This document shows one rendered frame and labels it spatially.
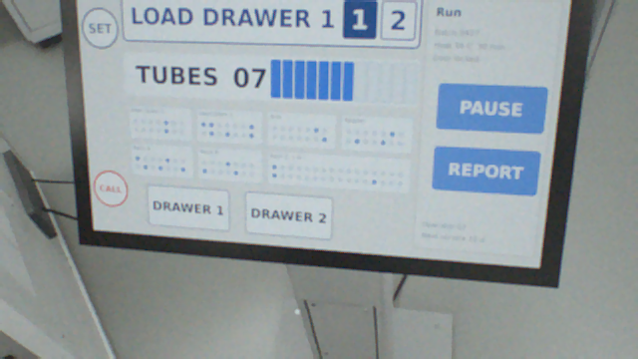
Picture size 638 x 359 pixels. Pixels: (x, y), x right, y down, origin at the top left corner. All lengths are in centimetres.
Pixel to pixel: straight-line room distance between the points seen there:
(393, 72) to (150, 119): 26
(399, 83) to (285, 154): 13
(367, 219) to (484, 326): 108
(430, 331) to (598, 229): 60
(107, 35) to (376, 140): 29
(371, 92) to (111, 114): 28
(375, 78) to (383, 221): 14
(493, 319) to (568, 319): 19
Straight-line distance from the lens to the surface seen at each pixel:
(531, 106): 58
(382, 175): 58
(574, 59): 58
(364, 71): 57
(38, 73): 262
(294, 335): 160
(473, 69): 57
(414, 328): 159
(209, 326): 170
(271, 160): 60
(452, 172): 58
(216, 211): 63
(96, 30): 66
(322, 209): 60
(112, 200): 68
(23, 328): 116
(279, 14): 58
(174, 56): 62
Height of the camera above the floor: 151
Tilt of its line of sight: 53 degrees down
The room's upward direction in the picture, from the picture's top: 10 degrees counter-clockwise
